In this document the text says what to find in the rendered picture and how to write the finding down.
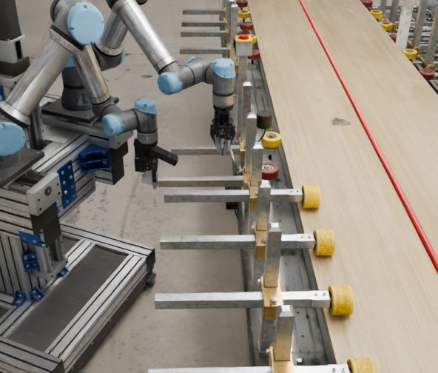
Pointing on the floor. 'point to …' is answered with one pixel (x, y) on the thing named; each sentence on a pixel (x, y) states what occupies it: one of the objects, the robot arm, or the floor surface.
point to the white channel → (405, 24)
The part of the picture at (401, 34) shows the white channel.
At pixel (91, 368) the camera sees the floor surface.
